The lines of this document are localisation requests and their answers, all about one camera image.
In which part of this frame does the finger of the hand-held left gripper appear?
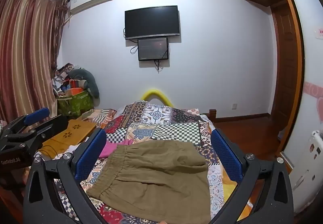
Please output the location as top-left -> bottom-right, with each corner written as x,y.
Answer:
0,115 -> 69,150
2,107 -> 51,136

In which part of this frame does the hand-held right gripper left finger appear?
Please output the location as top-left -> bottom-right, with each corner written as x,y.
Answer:
24,128 -> 116,224

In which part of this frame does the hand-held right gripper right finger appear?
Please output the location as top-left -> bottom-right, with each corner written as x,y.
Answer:
211,128 -> 294,224

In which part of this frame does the yellow wooden lap desk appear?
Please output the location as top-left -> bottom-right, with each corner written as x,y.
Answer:
42,119 -> 98,150

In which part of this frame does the pink cloth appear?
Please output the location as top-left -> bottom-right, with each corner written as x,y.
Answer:
98,138 -> 134,158

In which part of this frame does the orange bed sheet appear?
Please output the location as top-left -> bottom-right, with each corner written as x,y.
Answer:
222,173 -> 255,214

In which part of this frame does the green patterned bag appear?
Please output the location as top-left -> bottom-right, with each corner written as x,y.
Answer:
57,90 -> 94,116

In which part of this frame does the pile of mixed clothes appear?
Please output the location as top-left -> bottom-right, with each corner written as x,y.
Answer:
52,63 -> 87,98

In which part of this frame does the patchwork quilt bed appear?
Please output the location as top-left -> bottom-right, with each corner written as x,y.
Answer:
33,100 -> 255,224

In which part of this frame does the striped brown curtain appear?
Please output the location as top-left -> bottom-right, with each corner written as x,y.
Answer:
0,0 -> 68,123

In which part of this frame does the white plastic appliance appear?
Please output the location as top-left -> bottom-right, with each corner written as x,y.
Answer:
288,130 -> 323,214

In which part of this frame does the yellow foam tube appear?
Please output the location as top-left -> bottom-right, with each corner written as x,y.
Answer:
141,89 -> 174,108

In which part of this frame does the brown wooden door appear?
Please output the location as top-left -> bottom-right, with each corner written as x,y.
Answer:
271,7 -> 298,144

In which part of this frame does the frosted sliding wardrobe door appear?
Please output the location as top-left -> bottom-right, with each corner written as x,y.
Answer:
275,0 -> 323,214

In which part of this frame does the small black wall monitor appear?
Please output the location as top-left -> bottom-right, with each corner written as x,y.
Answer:
138,38 -> 169,61

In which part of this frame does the black wall television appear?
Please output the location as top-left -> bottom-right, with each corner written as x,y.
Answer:
125,6 -> 180,40

